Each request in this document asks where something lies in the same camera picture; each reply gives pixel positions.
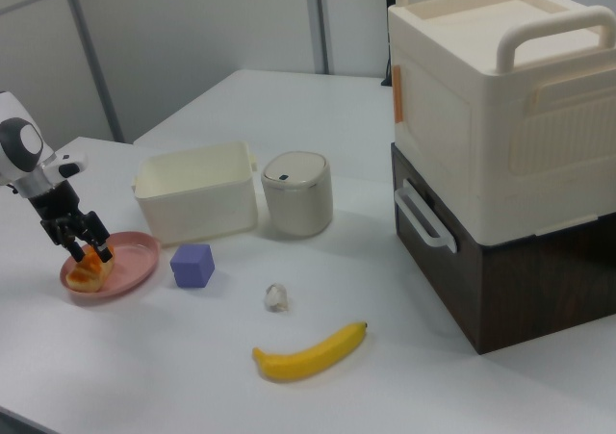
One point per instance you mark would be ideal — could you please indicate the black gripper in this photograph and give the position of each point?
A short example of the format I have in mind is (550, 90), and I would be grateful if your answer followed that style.
(60, 212)

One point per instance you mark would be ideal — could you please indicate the toy bread with orange glaze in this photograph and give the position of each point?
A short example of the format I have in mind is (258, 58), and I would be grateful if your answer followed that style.
(89, 278)

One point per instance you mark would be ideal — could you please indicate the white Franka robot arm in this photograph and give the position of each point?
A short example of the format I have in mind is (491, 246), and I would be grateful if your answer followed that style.
(19, 140)

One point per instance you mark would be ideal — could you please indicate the pink plastic plate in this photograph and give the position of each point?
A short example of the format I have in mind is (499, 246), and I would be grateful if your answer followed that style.
(132, 261)

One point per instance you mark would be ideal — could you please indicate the purple cube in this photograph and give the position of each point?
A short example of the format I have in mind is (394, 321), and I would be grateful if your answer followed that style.
(191, 268)

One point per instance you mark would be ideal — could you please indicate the cream open plastic bin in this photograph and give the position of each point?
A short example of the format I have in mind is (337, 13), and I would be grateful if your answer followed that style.
(192, 212)

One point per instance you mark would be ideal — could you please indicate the small garlic bulb toy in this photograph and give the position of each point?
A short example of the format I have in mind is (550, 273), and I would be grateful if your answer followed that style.
(276, 298)

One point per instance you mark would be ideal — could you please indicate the small round lidded trash can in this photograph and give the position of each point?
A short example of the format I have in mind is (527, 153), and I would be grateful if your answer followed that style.
(298, 203)

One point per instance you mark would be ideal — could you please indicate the yellow toy banana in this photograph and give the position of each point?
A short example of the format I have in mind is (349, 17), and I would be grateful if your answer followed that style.
(308, 359)

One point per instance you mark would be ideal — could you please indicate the dark brown drawer box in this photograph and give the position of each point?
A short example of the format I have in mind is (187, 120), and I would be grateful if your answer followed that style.
(529, 299)

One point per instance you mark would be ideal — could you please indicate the grey partition post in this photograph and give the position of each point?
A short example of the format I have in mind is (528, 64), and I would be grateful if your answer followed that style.
(91, 58)
(325, 20)

